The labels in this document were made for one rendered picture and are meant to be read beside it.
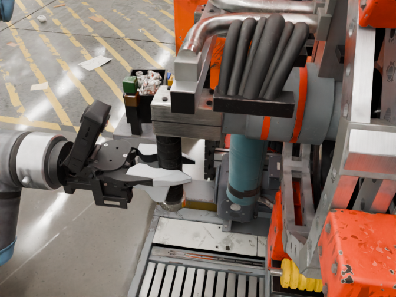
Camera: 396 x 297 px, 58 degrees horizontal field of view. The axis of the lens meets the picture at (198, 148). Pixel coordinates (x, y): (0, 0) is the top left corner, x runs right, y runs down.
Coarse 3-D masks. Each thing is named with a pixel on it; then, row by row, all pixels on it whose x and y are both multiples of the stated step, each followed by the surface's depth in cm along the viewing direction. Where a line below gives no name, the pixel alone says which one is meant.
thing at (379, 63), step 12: (384, 36) 56; (372, 84) 65; (372, 96) 67; (372, 108) 67; (324, 144) 84; (324, 156) 83; (324, 168) 82; (324, 180) 80; (360, 180) 61; (348, 204) 70
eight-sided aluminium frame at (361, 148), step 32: (352, 0) 38; (352, 32) 37; (352, 64) 36; (384, 64) 39; (352, 96) 35; (384, 96) 38; (352, 128) 35; (384, 128) 34; (288, 160) 84; (352, 160) 35; (384, 160) 35; (288, 192) 77; (352, 192) 38; (384, 192) 37; (288, 224) 71; (320, 224) 43
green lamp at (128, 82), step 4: (128, 76) 110; (124, 80) 108; (128, 80) 108; (132, 80) 108; (136, 80) 109; (124, 84) 108; (128, 84) 108; (132, 84) 108; (136, 84) 109; (124, 88) 109; (128, 88) 109; (132, 88) 109; (136, 88) 110; (124, 92) 110; (128, 92) 110; (132, 92) 109
